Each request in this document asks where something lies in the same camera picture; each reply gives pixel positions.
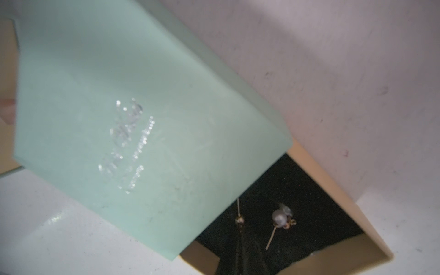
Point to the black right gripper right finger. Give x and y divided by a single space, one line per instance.
252 258

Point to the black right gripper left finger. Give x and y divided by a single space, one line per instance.
231 260

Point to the small earring front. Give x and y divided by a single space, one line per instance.
239 220

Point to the small pearl earring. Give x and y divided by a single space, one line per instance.
282 218

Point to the mint box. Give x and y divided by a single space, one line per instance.
123 109

